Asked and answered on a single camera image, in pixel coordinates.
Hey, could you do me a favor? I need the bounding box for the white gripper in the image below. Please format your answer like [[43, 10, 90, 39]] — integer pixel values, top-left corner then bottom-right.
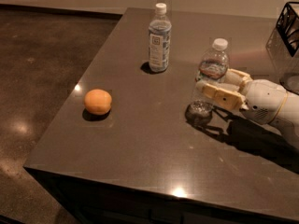
[[196, 68, 287, 124]]

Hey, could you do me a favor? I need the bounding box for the clear crinkled water bottle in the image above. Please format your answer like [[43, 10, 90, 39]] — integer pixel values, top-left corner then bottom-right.
[[185, 38, 229, 126]]

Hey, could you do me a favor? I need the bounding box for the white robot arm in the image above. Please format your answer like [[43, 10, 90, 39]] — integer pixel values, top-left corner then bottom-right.
[[196, 69, 299, 149]]

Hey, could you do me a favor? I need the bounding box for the upright labelled water bottle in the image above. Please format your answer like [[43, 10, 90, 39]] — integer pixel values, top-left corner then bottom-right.
[[149, 3, 172, 73]]

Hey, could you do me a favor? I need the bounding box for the orange fruit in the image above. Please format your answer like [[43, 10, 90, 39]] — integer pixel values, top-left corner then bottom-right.
[[84, 89, 112, 115]]

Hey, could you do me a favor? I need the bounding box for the dark table cabinet base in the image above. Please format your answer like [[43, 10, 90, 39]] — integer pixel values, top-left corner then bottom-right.
[[25, 166, 299, 224]]

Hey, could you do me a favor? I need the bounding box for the black wire basket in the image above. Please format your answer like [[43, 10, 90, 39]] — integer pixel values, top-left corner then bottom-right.
[[276, 2, 299, 57]]

